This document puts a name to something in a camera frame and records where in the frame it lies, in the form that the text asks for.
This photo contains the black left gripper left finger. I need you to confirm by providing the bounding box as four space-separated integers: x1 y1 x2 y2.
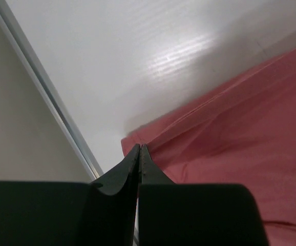
0 145 140 245

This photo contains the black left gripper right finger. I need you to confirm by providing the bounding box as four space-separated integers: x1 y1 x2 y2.
139 146 268 245

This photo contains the red t shirt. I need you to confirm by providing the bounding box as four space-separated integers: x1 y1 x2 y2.
121 49 296 245

